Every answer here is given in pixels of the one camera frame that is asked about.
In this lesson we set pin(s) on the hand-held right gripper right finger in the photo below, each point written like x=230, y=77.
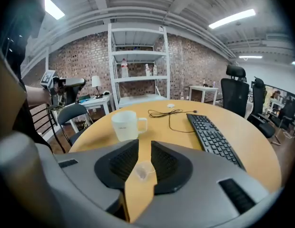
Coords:
x=173, y=170

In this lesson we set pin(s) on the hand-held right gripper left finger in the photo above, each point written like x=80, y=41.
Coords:
x=114, y=167

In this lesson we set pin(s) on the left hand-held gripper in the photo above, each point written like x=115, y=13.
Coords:
x=71, y=82

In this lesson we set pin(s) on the white ceramic mug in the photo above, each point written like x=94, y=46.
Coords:
x=124, y=126

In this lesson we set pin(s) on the person's left forearm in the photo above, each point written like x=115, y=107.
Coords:
x=35, y=96

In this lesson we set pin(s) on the white table lamp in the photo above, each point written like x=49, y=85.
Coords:
x=96, y=81

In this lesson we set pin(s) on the black folding chair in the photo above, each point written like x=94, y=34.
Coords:
x=71, y=113

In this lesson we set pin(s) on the white desk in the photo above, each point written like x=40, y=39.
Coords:
x=97, y=102

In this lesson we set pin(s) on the small white rounded device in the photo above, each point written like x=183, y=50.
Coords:
x=106, y=93

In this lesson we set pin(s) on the black keyboard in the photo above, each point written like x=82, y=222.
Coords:
x=211, y=136

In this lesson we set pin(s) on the large clear plastic bottle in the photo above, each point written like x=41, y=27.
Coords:
x=124, y=69

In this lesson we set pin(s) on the small white adapter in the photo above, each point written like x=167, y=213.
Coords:
x=170, y=105

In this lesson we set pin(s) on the white metal shelf unit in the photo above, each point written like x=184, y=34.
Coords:
x=138, y=52

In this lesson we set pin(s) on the ceiling light panel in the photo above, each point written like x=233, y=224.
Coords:
x=52, y=8

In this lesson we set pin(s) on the small white bottle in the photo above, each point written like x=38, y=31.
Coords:
x=154, y=70
x=147, y=70

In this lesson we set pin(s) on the small white table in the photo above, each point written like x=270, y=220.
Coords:
x=203, y=88

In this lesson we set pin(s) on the black office chair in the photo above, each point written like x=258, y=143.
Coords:
x=234, y=94
x=259, y=98

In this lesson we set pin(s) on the long ceiling light tube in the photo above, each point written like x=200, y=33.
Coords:
x=233, y=18

